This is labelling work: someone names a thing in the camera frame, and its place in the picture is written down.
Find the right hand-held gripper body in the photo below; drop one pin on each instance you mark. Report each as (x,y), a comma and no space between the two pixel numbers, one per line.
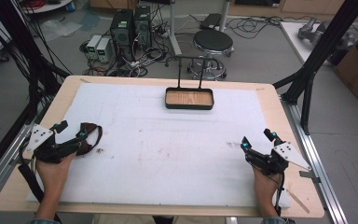
(276,158)

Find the person's right hand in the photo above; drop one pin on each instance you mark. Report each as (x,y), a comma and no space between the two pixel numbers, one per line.
(265,185)

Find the round white table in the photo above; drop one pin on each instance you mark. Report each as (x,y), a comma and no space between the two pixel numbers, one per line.
(48,5)

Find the white table mat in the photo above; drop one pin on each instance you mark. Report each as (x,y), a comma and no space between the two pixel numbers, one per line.
(167,149)

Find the person's beige trousers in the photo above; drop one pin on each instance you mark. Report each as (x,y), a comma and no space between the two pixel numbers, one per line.
(127,219)

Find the grey desk leg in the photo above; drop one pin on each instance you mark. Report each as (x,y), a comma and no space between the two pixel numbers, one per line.
(174,31)
(224,15)

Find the aluminium rail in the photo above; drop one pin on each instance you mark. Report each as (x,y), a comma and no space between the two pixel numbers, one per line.
(320,174)
(0,174)

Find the black computer tower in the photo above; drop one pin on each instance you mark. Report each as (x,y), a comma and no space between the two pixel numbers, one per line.
(143,26)
(122,31)

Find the metal bracket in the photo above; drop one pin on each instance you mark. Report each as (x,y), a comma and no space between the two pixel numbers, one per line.
(309,175)

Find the dark brown cloth band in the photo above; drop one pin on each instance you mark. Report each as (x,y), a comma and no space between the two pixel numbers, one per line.
(94,137)

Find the thin wooden stick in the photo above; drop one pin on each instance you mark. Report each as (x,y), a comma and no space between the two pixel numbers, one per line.
(299,201)

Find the person's left hand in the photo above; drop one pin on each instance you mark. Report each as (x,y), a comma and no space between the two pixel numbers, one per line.
(54,174)

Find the black flat device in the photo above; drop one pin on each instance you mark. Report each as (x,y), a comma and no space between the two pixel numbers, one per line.
(211,21)

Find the black metal frame stand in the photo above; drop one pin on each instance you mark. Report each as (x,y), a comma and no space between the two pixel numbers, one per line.
(21,56)
(320,53)

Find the black round stool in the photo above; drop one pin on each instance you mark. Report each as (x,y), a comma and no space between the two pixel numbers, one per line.
(213,42)

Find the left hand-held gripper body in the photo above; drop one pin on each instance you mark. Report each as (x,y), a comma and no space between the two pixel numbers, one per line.
(45,152)

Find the black tray with hanger bar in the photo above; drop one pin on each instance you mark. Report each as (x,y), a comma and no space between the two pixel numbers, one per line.
(189,99)

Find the white side table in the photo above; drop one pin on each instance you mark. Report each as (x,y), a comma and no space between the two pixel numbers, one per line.
(293,40)

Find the white power supply unit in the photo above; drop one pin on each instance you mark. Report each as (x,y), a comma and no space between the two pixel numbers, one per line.
(103,49)
(93,45)

